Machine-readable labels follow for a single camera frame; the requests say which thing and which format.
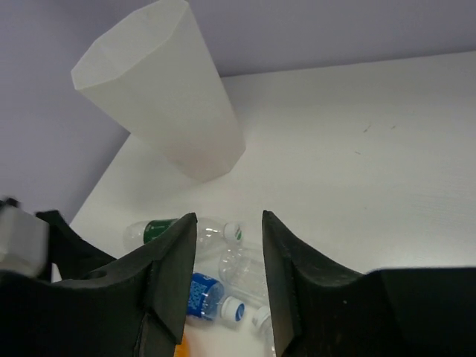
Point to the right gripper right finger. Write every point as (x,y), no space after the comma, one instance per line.
(322,308)

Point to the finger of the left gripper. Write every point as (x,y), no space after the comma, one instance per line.
(73,256)

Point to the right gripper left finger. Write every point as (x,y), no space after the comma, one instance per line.
(133,306)

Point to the orange textured juice bottle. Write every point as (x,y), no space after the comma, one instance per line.
(182,349)

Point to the translucent white plastic bin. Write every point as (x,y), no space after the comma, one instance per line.
(154,75)

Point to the clear crushed unlabelled bottle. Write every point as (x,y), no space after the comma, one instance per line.
(242,270)

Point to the clear bottle green label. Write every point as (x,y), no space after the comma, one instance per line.
(212,235)

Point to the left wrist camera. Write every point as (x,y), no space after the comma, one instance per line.
(24,240)

